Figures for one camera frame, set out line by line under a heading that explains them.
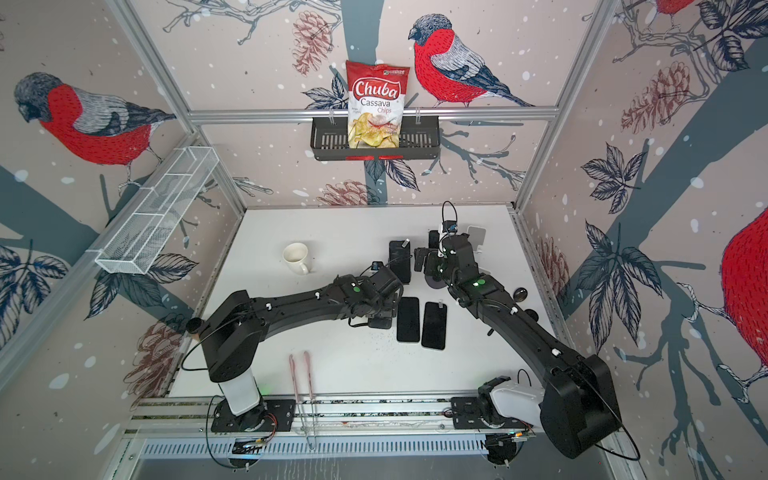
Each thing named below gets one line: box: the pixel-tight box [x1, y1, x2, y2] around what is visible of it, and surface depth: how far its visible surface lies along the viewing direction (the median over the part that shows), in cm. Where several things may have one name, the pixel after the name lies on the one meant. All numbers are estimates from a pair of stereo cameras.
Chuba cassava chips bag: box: [346, 60, 411, 149], surface depth 86 cm
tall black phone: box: [428, 230, 440, 249], surface depth 95 cm
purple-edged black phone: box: [388, 240, 411, 284], surface depth 97 cm
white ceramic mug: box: [282, 242, 309, 275], surface depth 98 cm
